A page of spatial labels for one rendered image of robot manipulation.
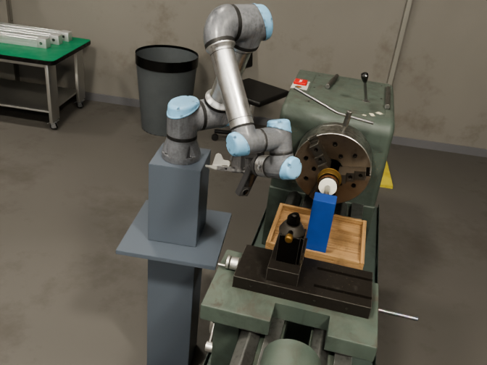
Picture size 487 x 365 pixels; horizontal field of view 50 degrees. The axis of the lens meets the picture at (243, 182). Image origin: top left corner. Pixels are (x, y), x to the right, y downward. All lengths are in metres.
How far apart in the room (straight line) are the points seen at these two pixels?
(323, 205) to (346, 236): 0.29
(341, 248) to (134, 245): 0.81
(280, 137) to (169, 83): 3.07
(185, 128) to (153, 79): 2.73
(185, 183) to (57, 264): 1.49
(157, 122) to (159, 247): 2.78
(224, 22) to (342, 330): 0.99
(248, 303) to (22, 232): 2.24
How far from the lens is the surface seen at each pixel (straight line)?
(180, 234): 2.09
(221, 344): 1.73
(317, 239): 1.90
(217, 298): 1.62
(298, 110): 2.22
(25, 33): 5.23
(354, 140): 2.06
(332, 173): 1.99
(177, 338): 2.47
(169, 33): 5.20
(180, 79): 4.63
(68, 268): 3.25
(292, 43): 5.03
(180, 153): 1.95
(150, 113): 4.79
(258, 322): 1.59
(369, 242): 2.71
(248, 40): 1.74
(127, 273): 3.17
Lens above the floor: 2.01
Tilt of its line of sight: 29 degrees down
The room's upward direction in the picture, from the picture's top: 6 degrees clockwise
